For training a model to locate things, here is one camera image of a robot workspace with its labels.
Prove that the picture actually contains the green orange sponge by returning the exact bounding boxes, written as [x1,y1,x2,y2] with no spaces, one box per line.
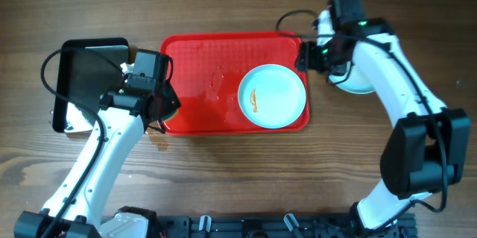
[163,110,178,122]

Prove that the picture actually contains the white plate back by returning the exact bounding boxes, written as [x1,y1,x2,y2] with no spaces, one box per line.
[329,62,375,95]

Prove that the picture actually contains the white plate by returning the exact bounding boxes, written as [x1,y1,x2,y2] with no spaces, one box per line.
[238,64,307,129]
[329,62,375,95]

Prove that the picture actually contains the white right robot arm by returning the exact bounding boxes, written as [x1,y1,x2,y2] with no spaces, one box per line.
[295,0,470,237]

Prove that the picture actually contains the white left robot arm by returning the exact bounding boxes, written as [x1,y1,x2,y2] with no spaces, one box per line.
[13,49,180,237]

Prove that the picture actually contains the black water tray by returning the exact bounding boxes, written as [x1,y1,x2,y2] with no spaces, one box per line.
[52,37,129,133]

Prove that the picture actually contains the red serving tray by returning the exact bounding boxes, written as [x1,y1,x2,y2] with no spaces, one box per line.
[160,31,301,136]

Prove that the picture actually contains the white plate front right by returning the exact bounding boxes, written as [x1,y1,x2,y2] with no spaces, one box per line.
[238,64,307,129]

